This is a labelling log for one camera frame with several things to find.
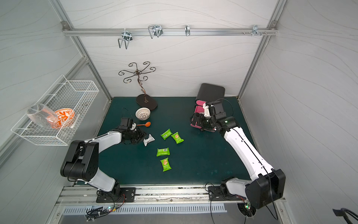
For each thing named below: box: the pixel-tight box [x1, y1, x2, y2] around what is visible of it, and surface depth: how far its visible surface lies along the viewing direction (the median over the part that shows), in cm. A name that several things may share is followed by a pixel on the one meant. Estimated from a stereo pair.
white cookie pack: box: [143, 133, 156, 147], surface depth 95 cm
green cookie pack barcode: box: [156, 147, 171, 157], surface depth 90 cm
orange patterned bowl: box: [54, 108, 76, 129], surface depth 68 cm
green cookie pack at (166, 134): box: [160, 128, 173, 140], surface depth 99 cm
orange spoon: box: [136, 121, 152, 128], surface depth 104 cm
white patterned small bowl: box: [135, 107, 151, 121], surface depth 109 cm
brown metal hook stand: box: [118, 61, 158, 111], surface depth 98 cm
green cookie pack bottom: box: [159, 157, 172, 172], surface depth 85 cm
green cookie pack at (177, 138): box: [170, 131, 185, 145], surface depth 96 cm
